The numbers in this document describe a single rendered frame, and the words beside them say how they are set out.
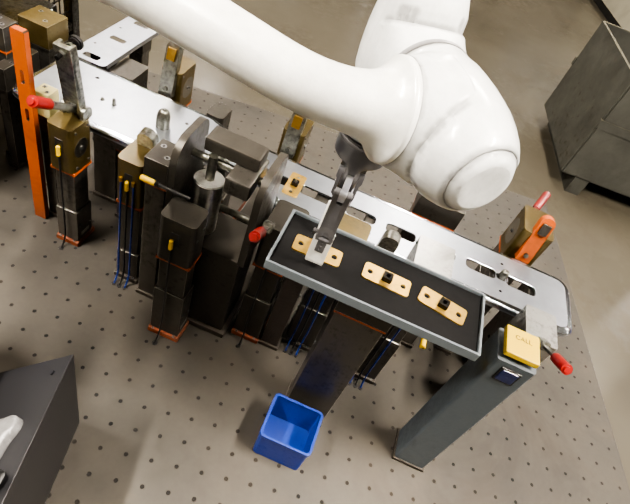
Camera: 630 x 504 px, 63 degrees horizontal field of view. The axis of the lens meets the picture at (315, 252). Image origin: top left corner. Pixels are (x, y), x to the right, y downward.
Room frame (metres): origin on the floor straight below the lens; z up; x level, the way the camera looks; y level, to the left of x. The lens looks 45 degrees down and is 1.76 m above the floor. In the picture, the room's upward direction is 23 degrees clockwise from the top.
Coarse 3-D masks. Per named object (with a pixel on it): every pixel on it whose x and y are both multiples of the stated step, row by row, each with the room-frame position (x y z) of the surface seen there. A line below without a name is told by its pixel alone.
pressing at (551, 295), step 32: (96, 96) 0.96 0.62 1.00; (128, 96) 1.01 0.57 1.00; (160, 96) 1.06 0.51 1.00; (96, 128) 0.85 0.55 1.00; (128, 128) 0.90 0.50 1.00; (288, 160) 1.03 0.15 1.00; (320, 192) 0.96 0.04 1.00; (384, 224) 0.95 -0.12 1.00; (416, 224) 1.00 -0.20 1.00; (480, 256) 0.98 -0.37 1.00; (480, 288) 0.87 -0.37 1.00; (512, 288) 0.92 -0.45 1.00; (544, 288) 0.97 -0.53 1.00
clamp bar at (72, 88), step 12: (72, 36) 0.82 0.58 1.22; (60, 48) 0.78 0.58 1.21; (72, 48) 0.79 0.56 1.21; (60, 60) 0.79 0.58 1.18; (72, 60) 0.79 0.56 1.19; (60, 72) 0.79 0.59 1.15; (72, 72) 0.79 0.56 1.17; (60, 84) 0.80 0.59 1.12; (72, 84) 0.79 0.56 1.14; (72, 96) 0.80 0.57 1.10; (84, 96) 0.82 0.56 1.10
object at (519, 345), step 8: (504, 328) 0.63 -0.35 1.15; (512, 328) 0.63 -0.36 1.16; (504, 336) 0.61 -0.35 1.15; (512, 336) 0.61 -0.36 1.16; (520, 336) 0.62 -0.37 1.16; (528, 336) 0.63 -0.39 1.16; (504, 344) 0.60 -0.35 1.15; (512, 344) 0.60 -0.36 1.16; (520, 344) 0.60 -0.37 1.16; (528, 344) 0.61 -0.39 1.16; (536, 344) 0.62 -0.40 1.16; (504, 352) 0.58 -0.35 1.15; (512, 352) 0.58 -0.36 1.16; (520, 352) 0.59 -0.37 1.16; (528, 352) 0.59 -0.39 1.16; (536, 352) 0.60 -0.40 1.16; (520, 360) 0.58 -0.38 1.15; (528, 360) 0.58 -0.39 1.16; (536, 360) 0.58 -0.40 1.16
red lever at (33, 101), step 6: (30, 96) 0.70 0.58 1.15; (36, 96) 0.70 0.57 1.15; (30, 102) 0.69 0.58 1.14; (36, 102) 0.70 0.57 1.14; (42, 102) 0.71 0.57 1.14; (48, 102) 0.72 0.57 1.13; (54, 102) 0.75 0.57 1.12; (60, 102) 0.77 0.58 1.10; (42, 108) 0.71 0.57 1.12; (48, 108) 0.72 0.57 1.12; (54, 108) 0.74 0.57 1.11; (60, 108) 0.76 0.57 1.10; (66, 108) 0.78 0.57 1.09; (72, 108) 0.79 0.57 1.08
